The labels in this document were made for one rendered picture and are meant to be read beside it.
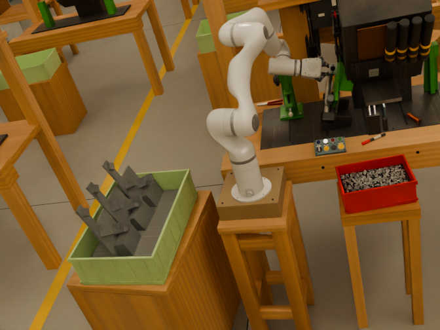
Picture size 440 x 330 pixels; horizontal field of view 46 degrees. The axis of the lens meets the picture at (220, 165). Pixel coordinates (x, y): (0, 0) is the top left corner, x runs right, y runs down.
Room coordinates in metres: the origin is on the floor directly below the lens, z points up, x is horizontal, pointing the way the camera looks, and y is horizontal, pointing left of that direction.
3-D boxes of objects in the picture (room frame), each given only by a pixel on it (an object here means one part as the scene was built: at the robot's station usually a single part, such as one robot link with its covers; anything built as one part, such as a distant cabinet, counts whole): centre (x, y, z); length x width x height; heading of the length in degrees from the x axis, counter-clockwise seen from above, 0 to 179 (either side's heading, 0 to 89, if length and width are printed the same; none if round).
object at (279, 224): (1.94, -0.11, 0.83); 0.32 x 0.32 x 0.04; 70
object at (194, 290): (2.03, 0.46, 0.39); 0.68 x 0.52 x 0.79; 154
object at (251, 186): (1.94, -0.11, 1.02); 0.19 x 0.19 x 0.18
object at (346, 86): (2.31, -0.72, 1.17); 0.13 x 0.12 x 0.20; 74
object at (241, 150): (1.97, -0.08, 1.24); 0.19 x 0.12 x 0.24; 55
